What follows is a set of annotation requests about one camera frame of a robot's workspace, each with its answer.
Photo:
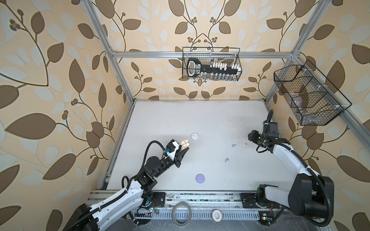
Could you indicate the empty black wire basket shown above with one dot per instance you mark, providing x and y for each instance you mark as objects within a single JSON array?
[{"x": 313, "y": 98}]

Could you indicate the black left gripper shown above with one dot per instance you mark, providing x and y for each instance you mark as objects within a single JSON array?
[{"x": 178, "y": 158}]

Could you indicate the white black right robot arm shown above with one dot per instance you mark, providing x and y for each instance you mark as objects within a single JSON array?
[{"x": 311, "y": 194}]

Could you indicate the white earbud charging case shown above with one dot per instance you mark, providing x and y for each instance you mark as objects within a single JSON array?
[{"x": 194, "y": 136}]

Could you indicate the black socket set rail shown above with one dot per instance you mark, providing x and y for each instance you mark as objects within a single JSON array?
[{"x": 194, "y": 68}]

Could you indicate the wire basket with socket set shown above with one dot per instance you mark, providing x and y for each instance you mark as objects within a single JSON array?
[{"x": 206, "y": 54}]

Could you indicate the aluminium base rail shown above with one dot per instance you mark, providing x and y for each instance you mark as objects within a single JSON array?
[{"x": 233, "y": 205}]

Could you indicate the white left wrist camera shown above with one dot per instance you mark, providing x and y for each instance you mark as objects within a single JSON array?
[{"x": 170, "y": 150}]

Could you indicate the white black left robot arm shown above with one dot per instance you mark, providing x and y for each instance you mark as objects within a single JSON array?
[{"x": 136, "y": 191}]

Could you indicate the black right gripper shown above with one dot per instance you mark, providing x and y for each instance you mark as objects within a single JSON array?
[{"x": 252, "y": 135}]

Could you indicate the purple round disc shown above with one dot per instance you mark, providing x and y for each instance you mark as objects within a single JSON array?
[{"x": 200, "y": 178}]

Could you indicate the grey tape roll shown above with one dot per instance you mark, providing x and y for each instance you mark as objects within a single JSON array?
[{"x": 181, "y": 214}]

